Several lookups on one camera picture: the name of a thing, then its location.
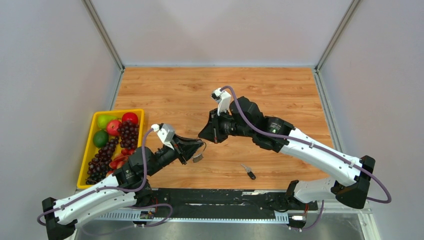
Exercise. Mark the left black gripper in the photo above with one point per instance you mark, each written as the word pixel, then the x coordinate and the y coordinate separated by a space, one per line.
pixel 182 147

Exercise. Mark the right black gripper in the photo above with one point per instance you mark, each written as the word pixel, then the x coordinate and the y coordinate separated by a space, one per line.
pixel 211 132

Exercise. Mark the silver keyring with keys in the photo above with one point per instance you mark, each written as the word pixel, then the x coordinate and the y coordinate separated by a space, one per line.
pixel 198 155

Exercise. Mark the black headed silver key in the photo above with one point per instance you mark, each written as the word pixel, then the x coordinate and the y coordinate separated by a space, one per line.
pixel 249 172

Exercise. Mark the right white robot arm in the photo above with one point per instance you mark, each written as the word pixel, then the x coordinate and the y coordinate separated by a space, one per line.
pixel 347 183

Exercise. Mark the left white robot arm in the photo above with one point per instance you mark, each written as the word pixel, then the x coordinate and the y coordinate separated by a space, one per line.
pixel 126 187

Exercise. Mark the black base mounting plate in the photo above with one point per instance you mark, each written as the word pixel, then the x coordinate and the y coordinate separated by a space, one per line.
pixel 221 204

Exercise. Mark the upper dark grape bunch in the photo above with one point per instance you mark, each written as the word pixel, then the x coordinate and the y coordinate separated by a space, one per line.
pixel 129 135

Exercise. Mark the dark grape bunch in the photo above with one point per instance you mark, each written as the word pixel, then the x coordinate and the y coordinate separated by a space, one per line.
pixel 129 135
pixel 98 166

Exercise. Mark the red apple top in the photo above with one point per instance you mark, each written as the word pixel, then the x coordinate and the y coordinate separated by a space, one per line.
pixel 130 117

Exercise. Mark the small red fruits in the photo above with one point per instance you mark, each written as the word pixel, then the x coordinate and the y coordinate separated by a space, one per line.
pixel 119 160

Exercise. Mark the red yellow apple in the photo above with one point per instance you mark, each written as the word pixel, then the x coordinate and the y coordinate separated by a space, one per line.
pixel 113 127

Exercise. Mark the green lime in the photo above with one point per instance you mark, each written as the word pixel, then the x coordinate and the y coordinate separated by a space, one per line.
pixel 100 138

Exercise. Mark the green pear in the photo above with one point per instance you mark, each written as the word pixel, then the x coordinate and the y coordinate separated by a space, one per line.
pixel 103 120

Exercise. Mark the lower dark grape bunch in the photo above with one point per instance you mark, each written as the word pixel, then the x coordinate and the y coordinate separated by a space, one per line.
pixel 98 166

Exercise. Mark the yellow plastic tray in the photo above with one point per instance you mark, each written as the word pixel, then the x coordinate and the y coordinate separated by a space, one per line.
pixel 91 149

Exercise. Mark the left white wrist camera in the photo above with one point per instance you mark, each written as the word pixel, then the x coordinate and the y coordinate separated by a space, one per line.
pixel 165 133

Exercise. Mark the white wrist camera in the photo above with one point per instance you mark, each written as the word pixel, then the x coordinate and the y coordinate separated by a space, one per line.
pixel 223 99
pixel 165 133

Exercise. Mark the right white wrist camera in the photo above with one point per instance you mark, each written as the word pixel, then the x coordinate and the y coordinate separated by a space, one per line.
pixel 223 99

